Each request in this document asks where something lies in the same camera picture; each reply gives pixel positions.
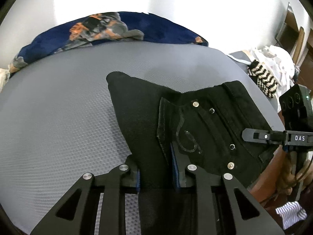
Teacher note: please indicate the grey pillow white trim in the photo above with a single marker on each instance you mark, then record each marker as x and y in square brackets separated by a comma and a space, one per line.
[242, 60]

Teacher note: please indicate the person's right hand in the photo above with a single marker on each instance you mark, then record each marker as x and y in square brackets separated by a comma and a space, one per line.
[286, 181]

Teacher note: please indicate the white orange floral pillow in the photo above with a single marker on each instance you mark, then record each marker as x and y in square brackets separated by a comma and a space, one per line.
[4, 77]

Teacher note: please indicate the navy floral blanket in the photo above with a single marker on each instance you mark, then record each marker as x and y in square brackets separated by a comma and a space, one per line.
[100, 28]

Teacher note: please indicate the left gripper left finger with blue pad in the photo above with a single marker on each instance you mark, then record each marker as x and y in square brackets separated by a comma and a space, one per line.
[93, 203]

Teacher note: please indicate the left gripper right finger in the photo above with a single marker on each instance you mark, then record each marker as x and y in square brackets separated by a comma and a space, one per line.
[220, 204]

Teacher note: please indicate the striped white purple cloth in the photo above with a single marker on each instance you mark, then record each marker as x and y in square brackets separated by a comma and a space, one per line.
[291, 213]

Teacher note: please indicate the grey mesh mattress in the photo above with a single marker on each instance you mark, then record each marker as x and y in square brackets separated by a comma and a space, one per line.
[58, 122]

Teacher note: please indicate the white patterned cloth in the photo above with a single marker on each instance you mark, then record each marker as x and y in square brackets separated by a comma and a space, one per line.
[279, 62]

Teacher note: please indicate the black pants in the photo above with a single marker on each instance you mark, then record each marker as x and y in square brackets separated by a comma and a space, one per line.
[206, 125]

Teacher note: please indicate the wooden furniture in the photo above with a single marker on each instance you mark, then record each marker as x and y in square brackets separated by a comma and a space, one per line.
[295, 36]

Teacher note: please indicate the black cream striped knit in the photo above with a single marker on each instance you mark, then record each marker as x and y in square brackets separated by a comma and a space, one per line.
[265, 81]

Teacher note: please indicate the visible finger of the right gripper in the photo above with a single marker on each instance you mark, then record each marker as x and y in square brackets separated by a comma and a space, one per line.
[263, 136]

